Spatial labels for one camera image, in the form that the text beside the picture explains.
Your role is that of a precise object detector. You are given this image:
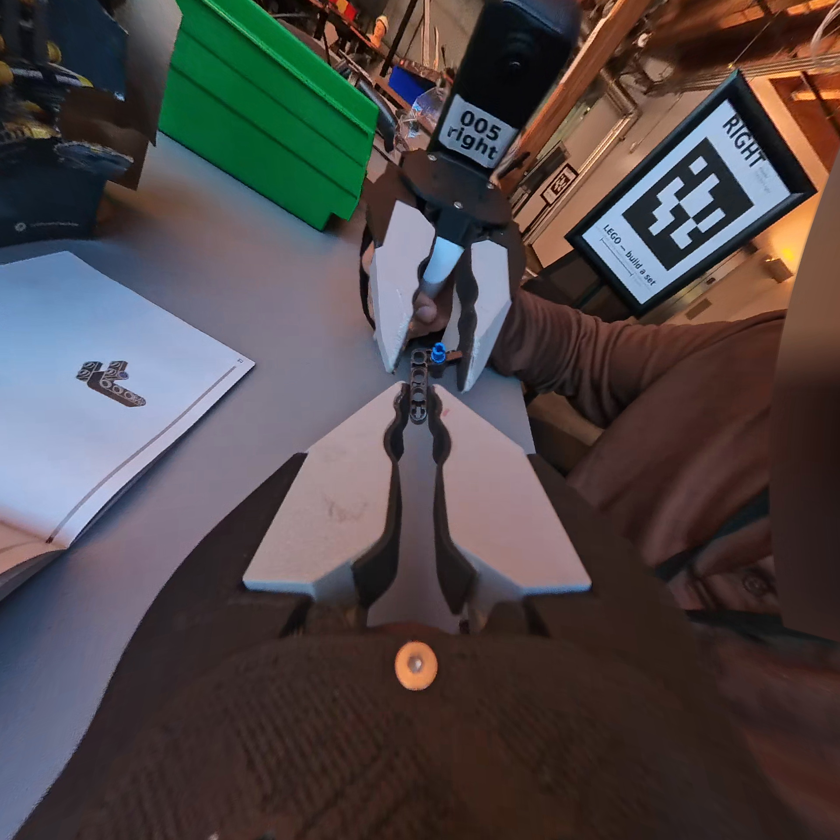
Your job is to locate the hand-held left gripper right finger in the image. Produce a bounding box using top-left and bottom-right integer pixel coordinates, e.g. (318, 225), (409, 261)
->
(428, 384), (593, 631)

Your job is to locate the white instruction booklet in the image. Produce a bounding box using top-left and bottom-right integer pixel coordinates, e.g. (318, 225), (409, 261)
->
(0, 251), (256, 601)

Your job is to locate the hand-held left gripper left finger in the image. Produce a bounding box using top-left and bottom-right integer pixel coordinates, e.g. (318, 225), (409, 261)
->
(243, 382), (405, 611)

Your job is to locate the dark blue lego box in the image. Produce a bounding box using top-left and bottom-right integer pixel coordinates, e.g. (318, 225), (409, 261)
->
(0, 0), (132, 249)

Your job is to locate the clear plastic bag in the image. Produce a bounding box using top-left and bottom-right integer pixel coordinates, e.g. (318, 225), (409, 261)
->
(402, 88), (454, 142)

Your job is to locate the person in brown sleeve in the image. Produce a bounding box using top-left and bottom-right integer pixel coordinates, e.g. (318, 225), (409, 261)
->
(525, 387), (840, 840)

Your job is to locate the green plastic bin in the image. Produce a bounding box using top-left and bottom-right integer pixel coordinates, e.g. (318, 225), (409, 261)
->
(159, 0), (380, 232)

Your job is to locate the black framed marker sign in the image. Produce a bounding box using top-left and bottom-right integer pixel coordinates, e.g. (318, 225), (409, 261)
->
(566, 69), (819, 319)

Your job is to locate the person's right hand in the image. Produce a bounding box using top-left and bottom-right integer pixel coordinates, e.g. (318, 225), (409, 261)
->
(407, 285), (460, 345)

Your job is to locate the black lego beam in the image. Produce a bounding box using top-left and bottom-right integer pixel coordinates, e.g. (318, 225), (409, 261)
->
(408, 350), (431, 424)

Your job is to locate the small framed marker sign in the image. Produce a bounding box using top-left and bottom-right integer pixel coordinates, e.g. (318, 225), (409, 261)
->
(541, 163), (580, 204)

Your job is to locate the blue plastic bin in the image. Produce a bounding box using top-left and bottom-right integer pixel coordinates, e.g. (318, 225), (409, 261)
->
(388, 64), (437, 106)

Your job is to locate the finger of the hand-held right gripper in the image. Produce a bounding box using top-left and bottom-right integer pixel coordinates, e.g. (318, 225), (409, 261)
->
(453, 239), (515, 395)
(369, 199), (439, 375)

